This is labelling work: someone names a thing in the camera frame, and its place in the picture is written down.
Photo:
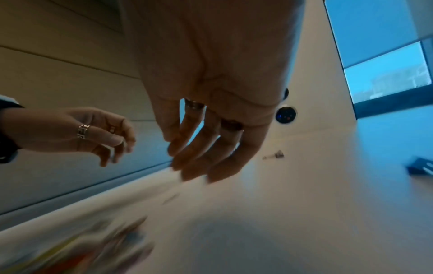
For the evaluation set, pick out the silver-rimmed round socket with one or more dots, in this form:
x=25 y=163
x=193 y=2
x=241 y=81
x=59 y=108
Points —
x=286 y=115

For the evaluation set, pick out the window with roller blind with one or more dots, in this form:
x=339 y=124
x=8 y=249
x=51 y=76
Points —
x=389 y=80

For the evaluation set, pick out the beige roller blind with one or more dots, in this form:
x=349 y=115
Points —
x=372 y=26

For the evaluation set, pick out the group of black binder clips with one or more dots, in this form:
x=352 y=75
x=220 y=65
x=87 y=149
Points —
x=421 y=167

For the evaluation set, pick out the black round socket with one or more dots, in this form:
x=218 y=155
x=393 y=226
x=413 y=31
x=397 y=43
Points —
x=286 y=93

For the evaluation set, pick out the long beige sofa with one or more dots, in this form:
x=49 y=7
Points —
x=67 y=80

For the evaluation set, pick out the single black binder clip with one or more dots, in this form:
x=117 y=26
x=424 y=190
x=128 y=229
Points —
x=278 y=154

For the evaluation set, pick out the white socket panel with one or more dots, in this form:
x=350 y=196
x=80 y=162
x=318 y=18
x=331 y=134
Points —
x=321 y=80

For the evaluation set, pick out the left marker wristband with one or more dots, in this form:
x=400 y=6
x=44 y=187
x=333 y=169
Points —
x=6 y=128

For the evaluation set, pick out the person's left hand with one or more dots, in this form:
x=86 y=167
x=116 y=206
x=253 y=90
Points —
x=61 y=128

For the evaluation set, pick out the pile of coloured paper clips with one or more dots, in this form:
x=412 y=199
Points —
x=84 y=248

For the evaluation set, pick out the person's right hand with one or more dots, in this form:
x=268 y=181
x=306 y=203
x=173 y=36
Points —
x=216 y=53

